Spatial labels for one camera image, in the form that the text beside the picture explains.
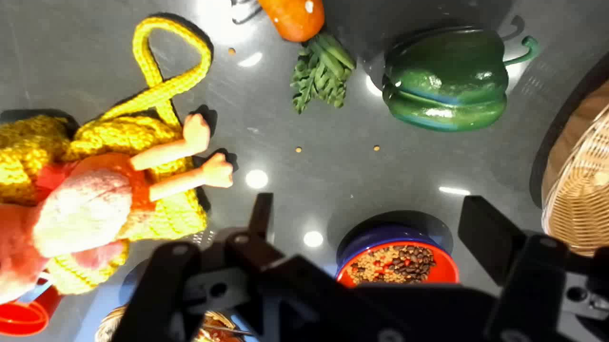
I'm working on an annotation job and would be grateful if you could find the orange toy carrot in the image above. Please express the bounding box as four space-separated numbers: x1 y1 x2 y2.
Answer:
259 0 356 112

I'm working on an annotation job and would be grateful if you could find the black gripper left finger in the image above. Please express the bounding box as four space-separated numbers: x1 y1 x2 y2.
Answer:
247 192 274 241

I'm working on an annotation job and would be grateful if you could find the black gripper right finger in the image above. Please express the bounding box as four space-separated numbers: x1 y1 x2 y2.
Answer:
459 196 527 293

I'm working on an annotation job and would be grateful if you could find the woven wicker basket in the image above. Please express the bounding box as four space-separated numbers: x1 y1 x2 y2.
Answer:
540 82 609 257

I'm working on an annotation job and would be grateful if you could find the green bell pepper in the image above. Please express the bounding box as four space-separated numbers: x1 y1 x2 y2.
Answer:
382 27 538 133

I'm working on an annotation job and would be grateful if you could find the yellow orange plush doll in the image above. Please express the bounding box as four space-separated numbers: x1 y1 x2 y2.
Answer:
0 15 234 304

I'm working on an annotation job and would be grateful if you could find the small red cup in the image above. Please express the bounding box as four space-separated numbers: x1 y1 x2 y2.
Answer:
0 287 63 338

